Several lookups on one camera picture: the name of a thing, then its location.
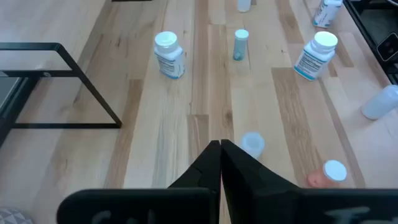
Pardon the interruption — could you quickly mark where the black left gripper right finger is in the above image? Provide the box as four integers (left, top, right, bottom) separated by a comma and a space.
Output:
220, 139, 398, 224

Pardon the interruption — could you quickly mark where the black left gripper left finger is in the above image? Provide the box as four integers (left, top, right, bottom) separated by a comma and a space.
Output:
57, 139, 221, 224

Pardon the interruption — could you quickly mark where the translucent white vial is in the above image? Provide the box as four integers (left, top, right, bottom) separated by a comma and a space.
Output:
360, 84, 398, 121
239, 131, 266, 160

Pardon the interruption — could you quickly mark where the white melatonin bottle blue label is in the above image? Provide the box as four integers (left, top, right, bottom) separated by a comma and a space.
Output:
312, 0, 343, 29
154, 30, 187, 80
293, 30, 339, 82

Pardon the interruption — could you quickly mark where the teal vial white cap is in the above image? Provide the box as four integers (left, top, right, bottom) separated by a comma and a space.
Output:
232, 29, 250, 62

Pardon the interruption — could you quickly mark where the yellow vial white cap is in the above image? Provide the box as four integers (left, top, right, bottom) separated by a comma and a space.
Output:
237, 0, 252, 13

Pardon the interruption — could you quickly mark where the succulent in triangle-patterned pot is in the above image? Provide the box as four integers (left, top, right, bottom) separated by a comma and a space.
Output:
0, 207, 34, 224

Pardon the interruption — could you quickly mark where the wooden shelf black metal frame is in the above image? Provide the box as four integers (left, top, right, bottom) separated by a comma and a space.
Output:
0, 0, 123, 147

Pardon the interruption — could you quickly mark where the black aluminium frame rail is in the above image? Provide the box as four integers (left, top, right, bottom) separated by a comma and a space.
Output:
343, 0, 398, 86

